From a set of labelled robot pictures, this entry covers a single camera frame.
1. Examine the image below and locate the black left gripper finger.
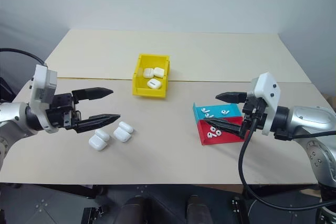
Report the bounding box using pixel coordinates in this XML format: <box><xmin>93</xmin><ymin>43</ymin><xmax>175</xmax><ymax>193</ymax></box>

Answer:
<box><xmin>71</xmin><ymin>87</ymin><xmax>114</xmax><ymax>102</ymax></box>
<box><xmin>73</xmin><ymin>114</ymin><xmax>122</xmax><ymax>134</ymax></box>

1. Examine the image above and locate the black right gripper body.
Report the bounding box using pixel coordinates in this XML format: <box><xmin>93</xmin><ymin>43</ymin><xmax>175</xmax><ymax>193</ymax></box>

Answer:
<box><xmin>239</xmin><ymin>94</ymin><xmax>269</xmax><ymax>137</ymax></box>

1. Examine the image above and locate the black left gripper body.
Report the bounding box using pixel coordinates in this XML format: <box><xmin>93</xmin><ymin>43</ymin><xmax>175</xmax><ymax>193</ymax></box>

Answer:
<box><xmin>46</xmin><ymin>92</ymin><xmax>81</xmax><ymax>131</ymax></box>

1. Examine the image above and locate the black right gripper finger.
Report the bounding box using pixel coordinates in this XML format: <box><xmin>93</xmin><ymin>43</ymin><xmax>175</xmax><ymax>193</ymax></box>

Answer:
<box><xmin>215</xmin><ymin>91</ymin><xmax>248</xmax><ymax>103</ymax></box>
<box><xmin>203</xmin><ymin>118</ymin><xmax>245</xmax><ymax>138</ymax></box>

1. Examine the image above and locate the yellow plastic bin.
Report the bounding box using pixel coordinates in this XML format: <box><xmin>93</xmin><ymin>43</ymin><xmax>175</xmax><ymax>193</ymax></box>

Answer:
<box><xmin>131</xmin><ymin>53</ymin><xmax>172</xmax><ymax>100</ymax></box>

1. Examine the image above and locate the red plastic tray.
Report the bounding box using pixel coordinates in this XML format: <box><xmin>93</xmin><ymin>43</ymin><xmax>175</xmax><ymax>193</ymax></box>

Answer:
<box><xmin>196</xmin><ymin>116</ymin><xmax>250</xmax><ymax>146</ymax></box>

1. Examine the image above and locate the blue plastic tray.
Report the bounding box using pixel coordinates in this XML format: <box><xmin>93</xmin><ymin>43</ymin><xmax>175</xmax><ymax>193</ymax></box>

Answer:
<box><xmin>193</xmin><ymin>102</ymin><xmax>244</xmax><ymax>125</ymax></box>

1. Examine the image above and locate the dark object beside table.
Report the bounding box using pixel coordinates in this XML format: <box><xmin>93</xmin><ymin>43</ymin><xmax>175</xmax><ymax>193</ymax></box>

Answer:
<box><xmin>0</xmin><ymin>77</ymin><xmax>16</xmax><ymax>104</ymax></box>

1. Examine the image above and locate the black panel with screws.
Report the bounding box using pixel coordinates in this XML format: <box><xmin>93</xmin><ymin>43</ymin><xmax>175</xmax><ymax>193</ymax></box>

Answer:
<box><xmin>246</xmin><ymin>184</ymin><xmax>322</xmax><ymax>224</ymax></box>

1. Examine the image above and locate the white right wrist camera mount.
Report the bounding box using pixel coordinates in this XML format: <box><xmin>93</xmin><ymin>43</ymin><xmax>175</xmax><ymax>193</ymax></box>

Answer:
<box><xmin>251</xmin><ymin>71</ymin><xmax>280</xmax><ymax>137</ymax></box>

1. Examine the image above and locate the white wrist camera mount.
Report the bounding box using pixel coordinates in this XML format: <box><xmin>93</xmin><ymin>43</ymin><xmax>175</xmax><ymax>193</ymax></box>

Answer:
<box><xmin>251</xmin><ymin>71</ymin><xmax>280</xmax><ymax>137</ymax></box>
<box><xmin>28</xmin><ymin>63</ymin><xmax>58</xmax><ymax>134</ymax></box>

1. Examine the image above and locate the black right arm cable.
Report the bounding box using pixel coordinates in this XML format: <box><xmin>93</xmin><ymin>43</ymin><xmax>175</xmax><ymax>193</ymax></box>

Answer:
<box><xmin>238</xmin><ymin>103</ymin><xmax>336</xmax><ymax>212</ymax></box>

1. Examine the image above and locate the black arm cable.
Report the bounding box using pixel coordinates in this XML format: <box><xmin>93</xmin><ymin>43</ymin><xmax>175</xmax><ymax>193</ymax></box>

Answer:
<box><xmin>0</xmin><ymin>48</ymin><xmax>48</xmax><ymax>68</ymax></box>
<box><xmin>238</xmin><ymin>103</ymin><xmax>336</xmax><ymax>212</ymax></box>

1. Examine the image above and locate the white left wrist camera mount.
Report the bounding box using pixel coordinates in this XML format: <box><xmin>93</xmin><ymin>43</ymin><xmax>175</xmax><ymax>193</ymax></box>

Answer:
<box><xmin>28</xmin><ymin>63</ymin><xmax>58</xmax><ymax>134</ymax></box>

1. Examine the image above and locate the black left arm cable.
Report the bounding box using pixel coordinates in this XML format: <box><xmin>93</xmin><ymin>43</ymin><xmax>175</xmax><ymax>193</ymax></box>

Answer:
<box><xmin>0</xmin><ymin>48</ymin><xmax>48</xmax><ymax>68</ymax></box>

